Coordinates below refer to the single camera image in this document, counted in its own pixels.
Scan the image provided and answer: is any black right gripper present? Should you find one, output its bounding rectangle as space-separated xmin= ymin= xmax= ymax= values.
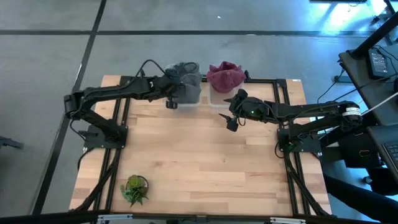
xmin=218 ymin=88 xmax=270 ymax=123

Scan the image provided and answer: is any grey-blue denim cap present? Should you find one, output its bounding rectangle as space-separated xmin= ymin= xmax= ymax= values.
xmin=164 ymin=61 xmax=203 ymax=88

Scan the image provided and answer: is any light blue denim cap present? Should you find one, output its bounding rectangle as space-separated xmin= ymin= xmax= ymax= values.
xmin=181 ymin=83 xmax=202 ymax=105

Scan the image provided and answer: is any maroon denim cap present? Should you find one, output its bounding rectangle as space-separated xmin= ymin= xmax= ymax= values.
xmin=206 ymin=60 xmax=247 ymax=94

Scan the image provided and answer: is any clear plastic bin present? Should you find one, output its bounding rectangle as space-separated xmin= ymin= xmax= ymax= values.
xmin=208 ymin=80 xmax=246 ymax=109
xmin=174 ymin=79 xmax=203 ymax=109

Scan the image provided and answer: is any potted succulent plant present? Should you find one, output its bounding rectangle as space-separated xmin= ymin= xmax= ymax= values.
xmin=120 ymin=174 xmax=150 ymax=208

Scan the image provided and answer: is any black side desk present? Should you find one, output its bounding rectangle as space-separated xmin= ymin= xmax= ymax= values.
xmin=338 ymin=46 xmax=398 ymax=126

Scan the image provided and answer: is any black power adapter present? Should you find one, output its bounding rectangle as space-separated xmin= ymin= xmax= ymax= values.
xmin=368 ymin=48 xmax=390 ymax=79

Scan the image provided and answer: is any person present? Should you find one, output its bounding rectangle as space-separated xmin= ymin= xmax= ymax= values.
xmin=322 ymin=167 xmax=398 ymax=223

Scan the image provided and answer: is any black stand foot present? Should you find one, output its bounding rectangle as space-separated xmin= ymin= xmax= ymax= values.
xmin=0 ymin=136 xmax=24 ymax=150

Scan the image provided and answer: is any black keyboard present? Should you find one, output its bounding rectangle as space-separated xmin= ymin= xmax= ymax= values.
xmin=381 ymin=141 xmax=398 ymax=175

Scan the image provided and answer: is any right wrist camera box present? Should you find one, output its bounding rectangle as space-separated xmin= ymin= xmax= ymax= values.
xmin=226 ymin=117 xmax=239 ymax=133

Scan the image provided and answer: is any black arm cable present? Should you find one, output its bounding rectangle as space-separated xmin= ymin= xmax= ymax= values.
xmin=135 ymin=58 xmax=169 ymax=80

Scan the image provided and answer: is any black aluminium table frame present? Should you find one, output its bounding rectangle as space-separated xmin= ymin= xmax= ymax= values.
xmin=0 ymin=75 xmax=398 ymax=224

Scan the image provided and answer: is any white cable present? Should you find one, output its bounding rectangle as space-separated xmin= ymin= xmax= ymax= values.
xmin=360 ymin=91 xmax=398 ymax=116

